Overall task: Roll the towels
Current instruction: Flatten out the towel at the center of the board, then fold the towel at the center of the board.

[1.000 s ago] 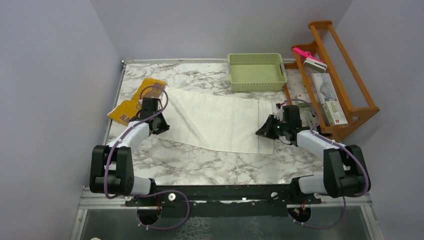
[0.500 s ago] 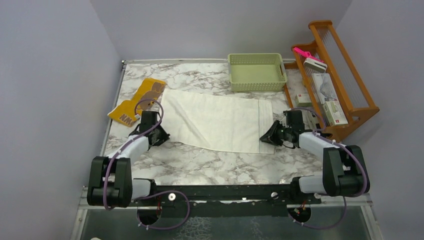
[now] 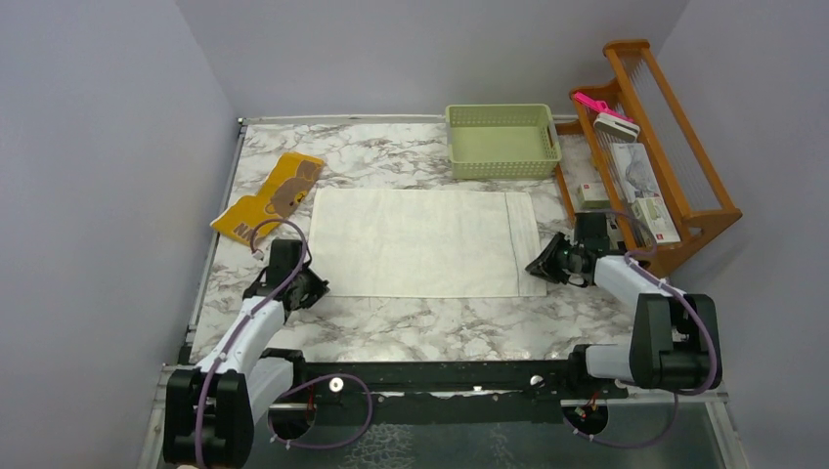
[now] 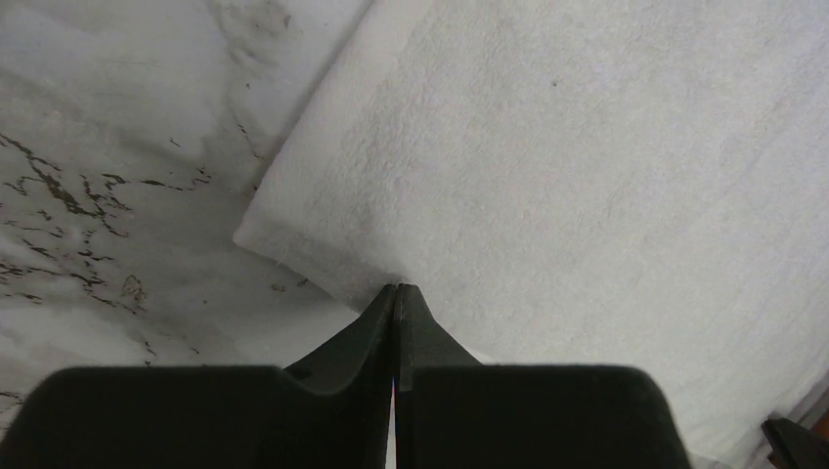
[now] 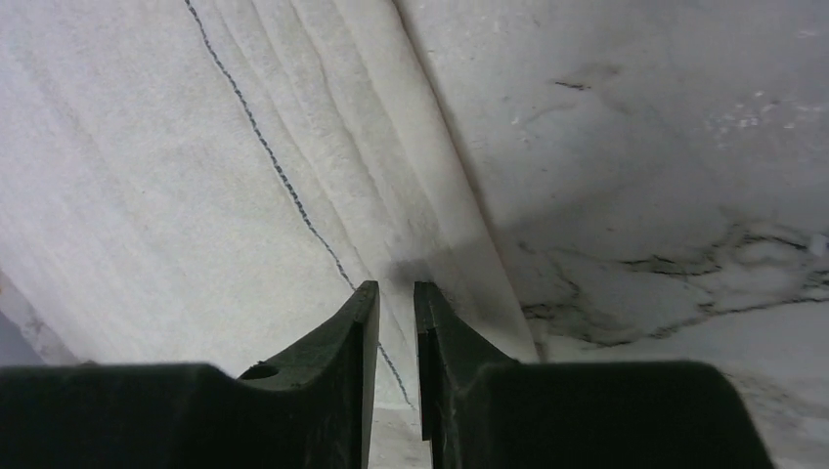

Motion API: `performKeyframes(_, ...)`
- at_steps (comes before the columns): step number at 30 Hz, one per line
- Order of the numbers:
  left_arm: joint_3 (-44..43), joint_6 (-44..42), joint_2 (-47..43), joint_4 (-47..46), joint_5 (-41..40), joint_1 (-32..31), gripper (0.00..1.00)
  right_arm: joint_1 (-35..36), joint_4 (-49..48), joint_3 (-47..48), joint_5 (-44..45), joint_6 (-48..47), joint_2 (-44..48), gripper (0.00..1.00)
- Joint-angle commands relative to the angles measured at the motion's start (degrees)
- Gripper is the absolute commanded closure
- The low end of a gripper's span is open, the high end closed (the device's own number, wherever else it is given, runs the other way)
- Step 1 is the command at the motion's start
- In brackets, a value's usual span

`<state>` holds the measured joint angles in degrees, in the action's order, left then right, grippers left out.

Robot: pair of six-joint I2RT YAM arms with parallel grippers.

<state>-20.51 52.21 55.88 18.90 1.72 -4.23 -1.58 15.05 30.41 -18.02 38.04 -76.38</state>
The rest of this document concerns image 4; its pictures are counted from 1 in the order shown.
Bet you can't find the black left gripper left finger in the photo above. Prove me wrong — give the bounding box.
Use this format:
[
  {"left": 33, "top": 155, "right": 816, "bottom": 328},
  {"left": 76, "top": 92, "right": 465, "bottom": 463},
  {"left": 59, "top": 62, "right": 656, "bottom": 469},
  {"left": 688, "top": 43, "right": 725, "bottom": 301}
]
[{"left": 1, "top": 285, "right": 397, "bottom": 468}]

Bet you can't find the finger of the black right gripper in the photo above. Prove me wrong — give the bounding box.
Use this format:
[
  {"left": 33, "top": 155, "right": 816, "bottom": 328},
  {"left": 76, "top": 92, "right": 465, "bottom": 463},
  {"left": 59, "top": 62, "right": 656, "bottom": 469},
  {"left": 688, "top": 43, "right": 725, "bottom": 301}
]
[{"left": 762, "top": 418, "right": 828, "bottom": 469}]

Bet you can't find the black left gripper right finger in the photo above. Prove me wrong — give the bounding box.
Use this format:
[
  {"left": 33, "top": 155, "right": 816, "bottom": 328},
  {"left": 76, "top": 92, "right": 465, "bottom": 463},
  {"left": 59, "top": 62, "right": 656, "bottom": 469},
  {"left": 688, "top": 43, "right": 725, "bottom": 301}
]
[{"left": 394, "top": 284, "right": 689, "bottom": 468}]

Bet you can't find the white towel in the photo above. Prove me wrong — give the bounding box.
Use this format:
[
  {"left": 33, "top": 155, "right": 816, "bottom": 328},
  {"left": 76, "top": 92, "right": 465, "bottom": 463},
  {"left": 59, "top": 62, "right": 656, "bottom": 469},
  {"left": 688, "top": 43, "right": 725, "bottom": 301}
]
[{"left": 234, "top": 1, "right": 828, "bottom": 468}]

